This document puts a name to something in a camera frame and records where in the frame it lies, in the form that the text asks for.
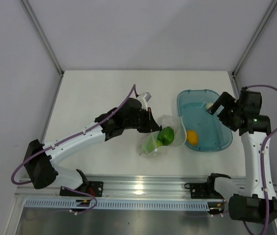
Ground green bell pepper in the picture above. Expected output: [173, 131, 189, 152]
[157, 126, 175, 146]

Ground aluminium frame post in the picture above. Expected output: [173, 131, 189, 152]
[231, 0, 277, 79]
[19, 0, 64, 76]

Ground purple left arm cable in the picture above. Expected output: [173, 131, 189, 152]
[11, 84, 137, 185]

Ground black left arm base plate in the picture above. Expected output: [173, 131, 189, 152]
[60, 181, 104, 197]

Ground teal plastic tray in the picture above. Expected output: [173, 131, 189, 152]
[177, 89, 233, 152]

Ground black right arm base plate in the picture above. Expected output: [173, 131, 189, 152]
[184, 183, 224, 199]

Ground aluminium mounting rail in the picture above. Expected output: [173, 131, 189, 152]
[15, 175, 277, 202]

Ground light green gourd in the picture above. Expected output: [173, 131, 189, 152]
[141, 136, 157, 155]

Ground yellow lemon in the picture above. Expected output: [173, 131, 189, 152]
[186, 130, 199, 146]

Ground right aluminium frame post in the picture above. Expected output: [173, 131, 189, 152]
[231, 0, 277, 79]

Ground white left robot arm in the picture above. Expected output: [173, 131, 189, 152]
[24, 98, 162, 196]

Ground light green round squash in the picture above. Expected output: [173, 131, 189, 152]
[156, 140, 163, 148]

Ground left aluminium frame post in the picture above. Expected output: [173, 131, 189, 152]
[19, 0, 64, 76]

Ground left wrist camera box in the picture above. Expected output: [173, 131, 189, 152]
[137, 92, 151, 103]

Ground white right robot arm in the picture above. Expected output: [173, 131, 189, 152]
[205, 90, 277, 225]

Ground clear zip top bag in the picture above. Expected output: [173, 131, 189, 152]
[137, 115, 186, 156]

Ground slotted cable duct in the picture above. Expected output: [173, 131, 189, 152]
[24, 198, 209, 212]

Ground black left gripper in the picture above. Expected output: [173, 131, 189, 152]
[124, 107, 160, 133]

